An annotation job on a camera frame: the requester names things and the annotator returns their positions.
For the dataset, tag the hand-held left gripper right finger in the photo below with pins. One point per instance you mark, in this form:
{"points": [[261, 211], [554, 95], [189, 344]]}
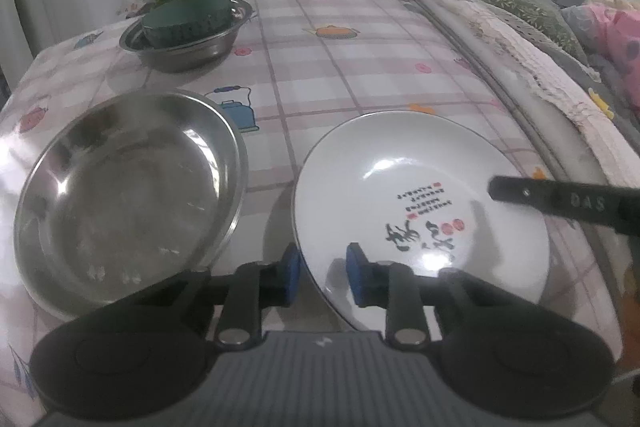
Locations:
{"points": [[355, 273]]}

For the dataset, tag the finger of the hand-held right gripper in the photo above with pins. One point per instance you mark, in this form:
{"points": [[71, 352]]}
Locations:
{"points": [[515, 193]]}

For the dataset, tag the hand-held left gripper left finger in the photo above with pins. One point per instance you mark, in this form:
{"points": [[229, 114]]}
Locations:
{"points": [[291, 278]]}

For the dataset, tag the white printed ceramic plate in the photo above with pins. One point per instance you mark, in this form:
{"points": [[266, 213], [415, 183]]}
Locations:
{"points": [[400, 167]]}

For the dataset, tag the stainless steel plate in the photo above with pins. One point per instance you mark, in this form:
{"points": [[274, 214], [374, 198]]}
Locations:
{"points": [[125, 202]]}

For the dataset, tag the stainless steel bowl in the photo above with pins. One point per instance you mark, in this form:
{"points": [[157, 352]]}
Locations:
{"points": [[200, 54]]}

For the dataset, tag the green ceramic bowl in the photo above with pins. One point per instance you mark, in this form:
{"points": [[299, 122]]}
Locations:
{"points": [[185, 24]]}

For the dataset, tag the rolled white quilt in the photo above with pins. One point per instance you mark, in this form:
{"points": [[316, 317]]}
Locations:
{"points": [[475, 22]]}

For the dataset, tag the pink floral blanket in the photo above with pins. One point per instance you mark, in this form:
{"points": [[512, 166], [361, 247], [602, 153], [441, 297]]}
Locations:
{"points": [[615, 32]]}

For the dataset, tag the green leaf-print pillow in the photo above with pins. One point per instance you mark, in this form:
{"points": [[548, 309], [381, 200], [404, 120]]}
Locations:
{"points": [[525, 7]]}

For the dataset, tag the grey metal bed rail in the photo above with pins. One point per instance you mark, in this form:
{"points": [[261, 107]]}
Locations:
{"points": [[480, 67]]}

